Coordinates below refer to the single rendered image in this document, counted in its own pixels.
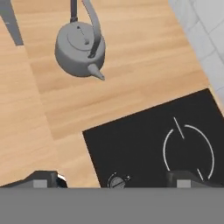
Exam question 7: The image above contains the grey kettle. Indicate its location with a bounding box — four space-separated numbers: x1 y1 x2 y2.
54 0 107 81

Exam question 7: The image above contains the black hob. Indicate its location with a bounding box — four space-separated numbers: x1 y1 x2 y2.
81 87 224 189

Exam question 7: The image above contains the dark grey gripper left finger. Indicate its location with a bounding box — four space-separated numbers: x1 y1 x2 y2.
0 170 59 189

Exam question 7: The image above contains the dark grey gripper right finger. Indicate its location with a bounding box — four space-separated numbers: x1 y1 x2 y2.
165 170 224 189

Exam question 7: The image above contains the grey hob knob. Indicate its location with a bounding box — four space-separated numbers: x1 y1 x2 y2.
110 176 127 189

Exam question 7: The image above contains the grey cupboard handle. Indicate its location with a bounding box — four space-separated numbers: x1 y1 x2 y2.
0 0 25 46

